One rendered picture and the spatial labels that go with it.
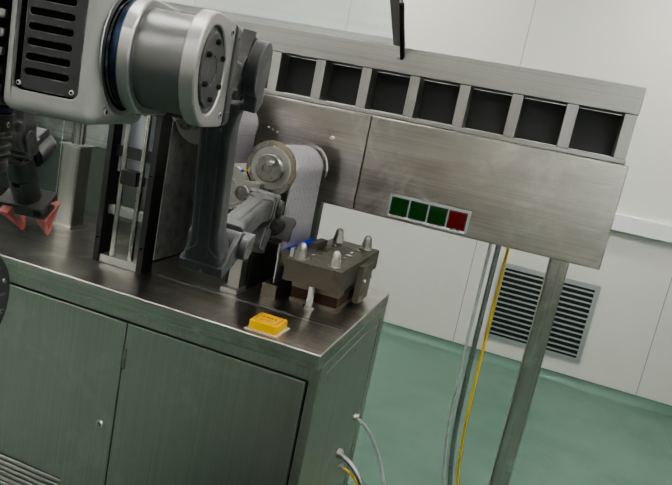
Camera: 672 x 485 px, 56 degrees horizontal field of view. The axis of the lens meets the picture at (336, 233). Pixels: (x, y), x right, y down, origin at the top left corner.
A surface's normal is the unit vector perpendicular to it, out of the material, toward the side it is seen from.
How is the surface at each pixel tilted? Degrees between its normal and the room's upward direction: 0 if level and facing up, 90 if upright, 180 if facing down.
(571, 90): 90
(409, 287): 90
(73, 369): 90
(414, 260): 90
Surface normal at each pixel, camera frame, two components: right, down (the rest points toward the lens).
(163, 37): -0.01, -0.19
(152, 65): -0.11, 0.26
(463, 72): -0.31, 0.12
